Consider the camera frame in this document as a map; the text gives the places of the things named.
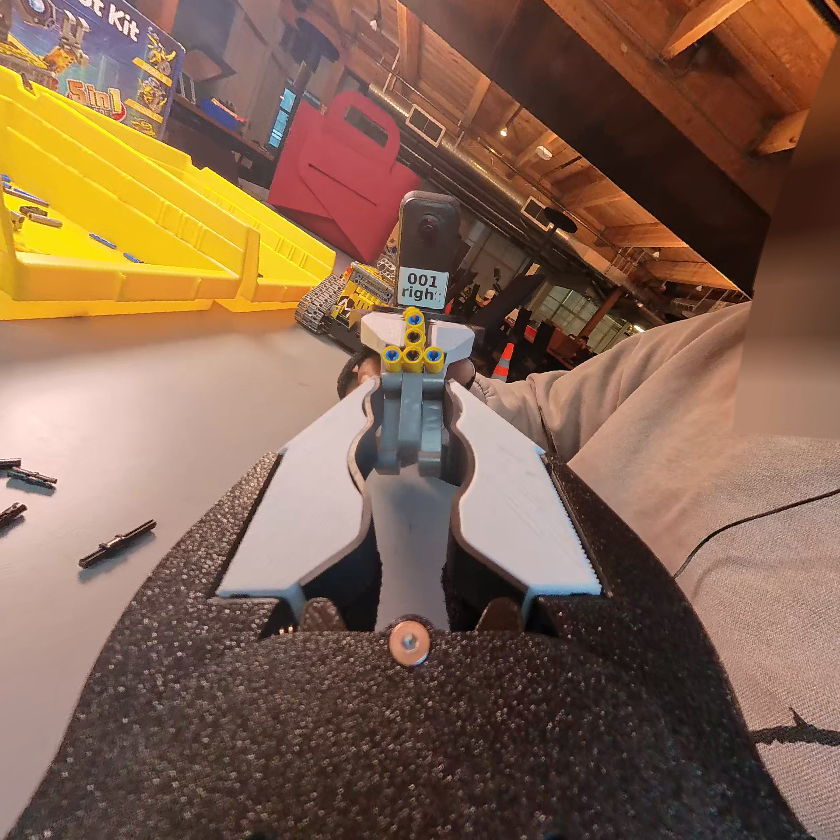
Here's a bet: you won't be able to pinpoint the person's torso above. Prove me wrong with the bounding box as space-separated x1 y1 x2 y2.
565 434 840 840

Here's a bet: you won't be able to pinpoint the yellow plastic bin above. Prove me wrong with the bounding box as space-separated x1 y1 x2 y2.
0 66 259 322
164 155 337 313

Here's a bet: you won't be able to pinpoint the grey desk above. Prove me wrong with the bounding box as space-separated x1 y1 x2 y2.
0 309 395 840

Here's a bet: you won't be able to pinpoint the robot kit box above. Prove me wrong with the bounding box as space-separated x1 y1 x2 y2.
0 0 187 140

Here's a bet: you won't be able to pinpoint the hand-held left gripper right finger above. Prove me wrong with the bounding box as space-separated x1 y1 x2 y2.
444 378 606 628

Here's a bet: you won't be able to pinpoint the grey ceiling vent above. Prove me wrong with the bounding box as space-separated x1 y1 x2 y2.
520 197 578 235

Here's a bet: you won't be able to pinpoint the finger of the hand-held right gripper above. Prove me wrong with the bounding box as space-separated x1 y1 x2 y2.
360 311 410 362
426 315 481 375

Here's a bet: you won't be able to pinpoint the yellow building block assembly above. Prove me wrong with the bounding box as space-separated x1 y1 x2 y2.
374 308 455 476

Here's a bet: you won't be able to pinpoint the blue grey pieces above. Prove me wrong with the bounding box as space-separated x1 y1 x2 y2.
0 174 145 266

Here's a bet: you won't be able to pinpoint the yellow toy robot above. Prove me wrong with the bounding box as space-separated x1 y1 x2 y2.
294 259 397 338

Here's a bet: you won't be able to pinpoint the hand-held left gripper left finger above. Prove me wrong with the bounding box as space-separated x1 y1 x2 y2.
216 381 382 628

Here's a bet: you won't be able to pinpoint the pile of black red pieces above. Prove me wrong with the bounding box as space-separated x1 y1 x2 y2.
0 456 158 569

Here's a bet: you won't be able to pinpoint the person's right forearm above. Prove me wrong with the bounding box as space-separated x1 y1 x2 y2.
470 302 749 463

